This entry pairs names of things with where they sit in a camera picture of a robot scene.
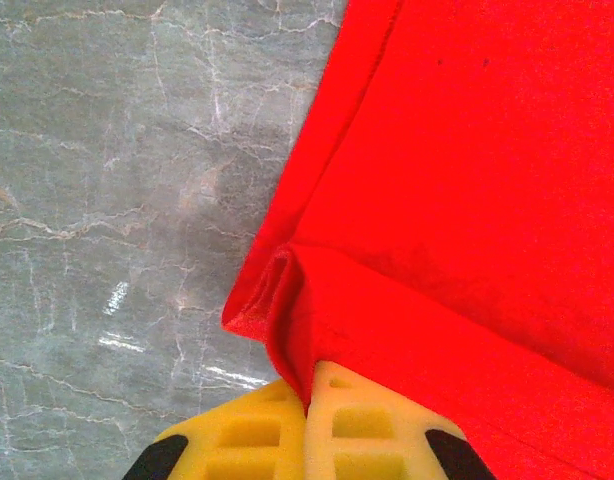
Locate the red t-shirt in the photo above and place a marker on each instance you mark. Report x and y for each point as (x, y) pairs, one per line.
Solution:
(462, 200)

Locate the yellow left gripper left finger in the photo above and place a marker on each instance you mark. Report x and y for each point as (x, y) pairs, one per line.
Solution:
(247, 440)

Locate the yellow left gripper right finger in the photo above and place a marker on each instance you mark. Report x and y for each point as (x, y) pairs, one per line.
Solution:
(367, 425)

